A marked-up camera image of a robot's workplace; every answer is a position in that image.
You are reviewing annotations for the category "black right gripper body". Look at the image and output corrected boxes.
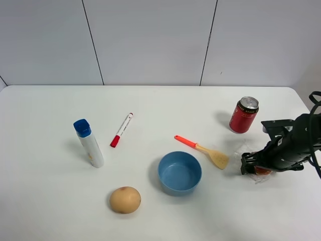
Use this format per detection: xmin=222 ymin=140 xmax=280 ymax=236
xmin=254 ymin=135 xmax=309 ymax=172

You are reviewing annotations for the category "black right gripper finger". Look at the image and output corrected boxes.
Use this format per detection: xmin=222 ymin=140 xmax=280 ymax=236
xmin=242 ymin=152 xmax=257 ymax=159
xmin=240 ymin=156 xmax=257 ymax=175

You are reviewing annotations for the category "jam cookie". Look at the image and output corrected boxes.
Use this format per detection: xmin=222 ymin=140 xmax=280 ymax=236
xmin=229 ymin=143 xmax=273 ymax=184

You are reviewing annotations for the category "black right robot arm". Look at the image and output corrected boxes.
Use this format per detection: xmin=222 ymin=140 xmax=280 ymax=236
xmin=240 ymin=113 xmax=320 ymax=175

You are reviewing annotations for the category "red soda can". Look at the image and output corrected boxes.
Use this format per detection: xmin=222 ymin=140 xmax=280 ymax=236
xmin=229 ymin=96 xmax=259 ymax=134

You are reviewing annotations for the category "blue plastic bowl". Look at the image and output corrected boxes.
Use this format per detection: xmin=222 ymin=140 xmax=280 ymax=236
xmin=157 ymin=151 xmax=202 ymax=197

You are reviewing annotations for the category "brown potato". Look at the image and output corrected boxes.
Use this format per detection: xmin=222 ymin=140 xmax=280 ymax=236
xmin=109 ymin=186 xmax=141 ymax=214

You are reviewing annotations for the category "red whiteboard marker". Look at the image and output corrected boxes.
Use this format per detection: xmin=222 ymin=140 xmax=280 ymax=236
xmin=110 ymin=112 xmax=133 ymax=148

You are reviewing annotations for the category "white bottle blue cap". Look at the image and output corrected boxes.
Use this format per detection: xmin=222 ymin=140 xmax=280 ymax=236
xmin=73 ymin=119 xmax=104 ymax=168

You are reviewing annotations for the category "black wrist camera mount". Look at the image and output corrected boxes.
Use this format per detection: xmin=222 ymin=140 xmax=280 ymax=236
xmin=261 ymin=119 xmax=294 ymax=141

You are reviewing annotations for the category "orange handled yellow spatula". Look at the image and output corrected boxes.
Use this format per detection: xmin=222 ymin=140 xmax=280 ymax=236
xmin=174 ymin=135 xmax=229 ymax=170

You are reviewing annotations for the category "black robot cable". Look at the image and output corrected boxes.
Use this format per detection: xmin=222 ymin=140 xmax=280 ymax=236
xmin=308 ymin=91 xmax=321 ymax=180

